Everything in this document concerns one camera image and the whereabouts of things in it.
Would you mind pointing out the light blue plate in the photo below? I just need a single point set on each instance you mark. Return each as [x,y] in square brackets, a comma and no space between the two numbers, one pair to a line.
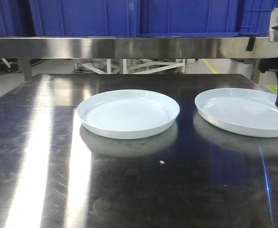
[128,114]
[243,111]

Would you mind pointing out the right steel shelf leg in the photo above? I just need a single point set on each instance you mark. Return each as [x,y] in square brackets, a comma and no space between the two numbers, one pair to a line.
[255,73]

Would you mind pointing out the steel shelf leg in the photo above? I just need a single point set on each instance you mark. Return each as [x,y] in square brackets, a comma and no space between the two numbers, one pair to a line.
[255,73]
[25,68]

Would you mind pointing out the left steel shelf leg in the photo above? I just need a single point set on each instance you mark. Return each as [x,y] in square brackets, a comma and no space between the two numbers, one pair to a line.
[25,68]

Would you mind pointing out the green floor sign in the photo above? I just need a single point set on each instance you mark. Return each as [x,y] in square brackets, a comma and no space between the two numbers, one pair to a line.
[272,88]

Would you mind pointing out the black tape strip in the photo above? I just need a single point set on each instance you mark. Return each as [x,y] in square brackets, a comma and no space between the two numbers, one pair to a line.
[250,44]

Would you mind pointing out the right blue plastic bin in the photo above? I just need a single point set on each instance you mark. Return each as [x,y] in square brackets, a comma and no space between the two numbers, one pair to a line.
[253,17]

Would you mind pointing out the blue plastic bin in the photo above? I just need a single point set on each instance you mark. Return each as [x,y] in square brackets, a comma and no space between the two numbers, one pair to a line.
[253,17]
[86,18]
[188,18]

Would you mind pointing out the middle blue plastic bin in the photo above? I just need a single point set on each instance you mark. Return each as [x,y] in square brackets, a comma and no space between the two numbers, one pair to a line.
[188,18]

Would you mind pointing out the left blue plastic bin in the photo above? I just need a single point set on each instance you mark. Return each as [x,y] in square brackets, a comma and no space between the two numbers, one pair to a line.
[86,18]

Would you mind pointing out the white metal frame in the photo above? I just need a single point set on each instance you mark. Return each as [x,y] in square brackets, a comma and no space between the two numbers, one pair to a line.
[128,66]

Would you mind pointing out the stainless steel shelf rail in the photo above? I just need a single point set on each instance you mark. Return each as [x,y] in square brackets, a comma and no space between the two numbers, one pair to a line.
[131,48]

